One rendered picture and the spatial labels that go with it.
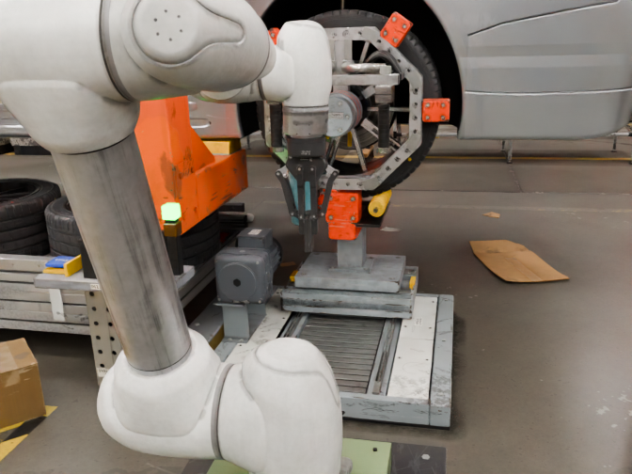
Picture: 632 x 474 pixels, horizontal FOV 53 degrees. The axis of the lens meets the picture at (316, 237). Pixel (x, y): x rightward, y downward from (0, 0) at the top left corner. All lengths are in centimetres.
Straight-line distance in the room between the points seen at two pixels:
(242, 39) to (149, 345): 47
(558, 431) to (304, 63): 130
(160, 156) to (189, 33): 134
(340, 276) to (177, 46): 186
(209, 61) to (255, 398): 54
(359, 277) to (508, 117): 78
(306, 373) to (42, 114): 51
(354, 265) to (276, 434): 154
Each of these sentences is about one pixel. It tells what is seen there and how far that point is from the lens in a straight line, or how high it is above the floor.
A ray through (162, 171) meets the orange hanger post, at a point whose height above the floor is 72.
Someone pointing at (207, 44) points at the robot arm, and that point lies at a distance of 63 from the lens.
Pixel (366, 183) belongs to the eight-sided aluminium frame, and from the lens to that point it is 221.
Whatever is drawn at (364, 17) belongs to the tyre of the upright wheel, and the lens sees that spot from 224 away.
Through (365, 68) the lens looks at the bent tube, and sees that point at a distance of 197.
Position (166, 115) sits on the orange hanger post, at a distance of 191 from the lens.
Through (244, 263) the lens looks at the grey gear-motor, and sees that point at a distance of 211.
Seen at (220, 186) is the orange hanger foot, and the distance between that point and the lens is 229.
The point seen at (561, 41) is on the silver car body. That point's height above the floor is 106.
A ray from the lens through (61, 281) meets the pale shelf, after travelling 196.
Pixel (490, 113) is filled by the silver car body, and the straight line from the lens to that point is 225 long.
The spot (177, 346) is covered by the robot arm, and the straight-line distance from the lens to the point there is 97.
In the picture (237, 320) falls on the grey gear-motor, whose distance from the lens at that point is 225.
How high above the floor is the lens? 109
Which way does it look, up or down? 17 degrees down
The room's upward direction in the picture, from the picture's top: 2 degrees counter-clockwise
